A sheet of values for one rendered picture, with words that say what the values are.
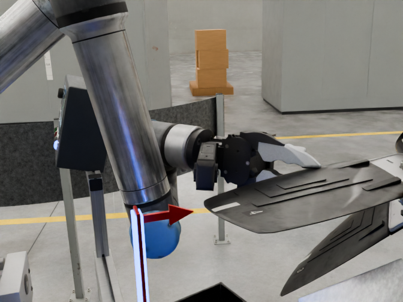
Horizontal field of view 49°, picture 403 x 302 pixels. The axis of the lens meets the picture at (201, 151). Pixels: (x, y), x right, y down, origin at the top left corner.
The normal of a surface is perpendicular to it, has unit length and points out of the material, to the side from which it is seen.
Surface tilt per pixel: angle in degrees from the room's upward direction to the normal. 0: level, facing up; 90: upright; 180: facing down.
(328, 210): 2
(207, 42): 90
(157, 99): 90
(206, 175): 88
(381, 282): 55
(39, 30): 110
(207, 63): 90
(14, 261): 0
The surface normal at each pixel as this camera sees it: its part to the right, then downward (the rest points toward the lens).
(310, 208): -0.04, -0.97
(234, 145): -0.58, 0.14
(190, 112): 0.74, 0.17
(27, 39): 0.26, 0.48
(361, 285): -0.51, -0.35
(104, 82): -0.06, 0.31
